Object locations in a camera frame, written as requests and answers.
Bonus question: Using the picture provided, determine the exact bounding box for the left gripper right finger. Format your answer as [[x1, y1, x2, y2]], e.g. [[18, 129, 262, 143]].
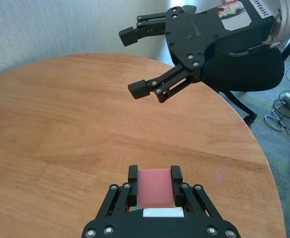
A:
[[171, 165, 220, 218]]

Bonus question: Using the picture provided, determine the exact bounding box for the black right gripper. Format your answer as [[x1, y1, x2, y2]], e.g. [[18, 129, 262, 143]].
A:
[[118, 0, 276, 73]]

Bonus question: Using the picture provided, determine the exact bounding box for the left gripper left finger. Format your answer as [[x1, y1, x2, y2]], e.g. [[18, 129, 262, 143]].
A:
[[95, 165, 139, 221]]

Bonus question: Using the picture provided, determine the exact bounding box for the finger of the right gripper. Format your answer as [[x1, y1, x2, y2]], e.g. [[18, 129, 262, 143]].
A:
[[127, 63, 200, 104]]

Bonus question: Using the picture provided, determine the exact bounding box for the pink foam cube block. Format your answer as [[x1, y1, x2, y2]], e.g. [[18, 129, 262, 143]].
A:
[[137, 168, 176, 209]]

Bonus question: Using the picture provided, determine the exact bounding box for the black office chair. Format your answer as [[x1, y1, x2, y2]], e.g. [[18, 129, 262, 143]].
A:
[[200, 34, 290, 127]]

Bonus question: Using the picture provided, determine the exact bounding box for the white floor cable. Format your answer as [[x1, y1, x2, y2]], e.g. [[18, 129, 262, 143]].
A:
[[264, 109, 284, 131]]

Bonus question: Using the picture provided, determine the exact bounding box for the black floor cable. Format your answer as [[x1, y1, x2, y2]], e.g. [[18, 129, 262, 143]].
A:
[[272, 99, 290, 136]]

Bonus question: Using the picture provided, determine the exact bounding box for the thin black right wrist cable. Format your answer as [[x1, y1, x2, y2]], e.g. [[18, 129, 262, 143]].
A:
[[228, 41, 288, 57]]

